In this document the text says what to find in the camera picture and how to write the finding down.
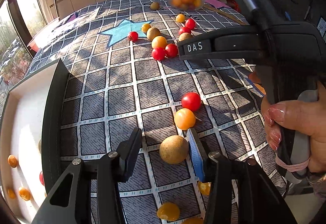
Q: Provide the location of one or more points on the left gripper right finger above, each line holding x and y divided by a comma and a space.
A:
218, 170

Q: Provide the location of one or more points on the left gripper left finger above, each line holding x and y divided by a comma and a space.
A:
114, 168

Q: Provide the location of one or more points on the brown longan fruit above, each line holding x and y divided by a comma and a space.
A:
184, 36
152, 33
174, 149
155, 6
39, 146

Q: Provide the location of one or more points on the dark orange tomato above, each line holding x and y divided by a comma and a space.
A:
12, 161
11, 193

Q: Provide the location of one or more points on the red cherry tomato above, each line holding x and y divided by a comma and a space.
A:
41, 178
190, 23
158, 53
184, 30
171, 50
133, 36
191, 101

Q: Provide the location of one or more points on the yellow cherry tomato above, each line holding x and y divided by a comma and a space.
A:
204, 188
168, 211
145, 27
180, 18

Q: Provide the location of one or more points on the orange cherry tomato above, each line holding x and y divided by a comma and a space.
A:
184, 119
159, 42

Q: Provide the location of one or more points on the long wooden stick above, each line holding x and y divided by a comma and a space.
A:
227, 15

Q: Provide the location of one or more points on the orange tomato in tray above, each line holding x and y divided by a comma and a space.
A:
24, 193

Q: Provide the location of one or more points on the grid patterned tablecloth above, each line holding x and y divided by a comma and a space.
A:
115, 85

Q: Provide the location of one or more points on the white tray black rim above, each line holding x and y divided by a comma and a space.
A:
32, 112

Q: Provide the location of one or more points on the pink plastic basin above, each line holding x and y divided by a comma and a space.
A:
34, 43

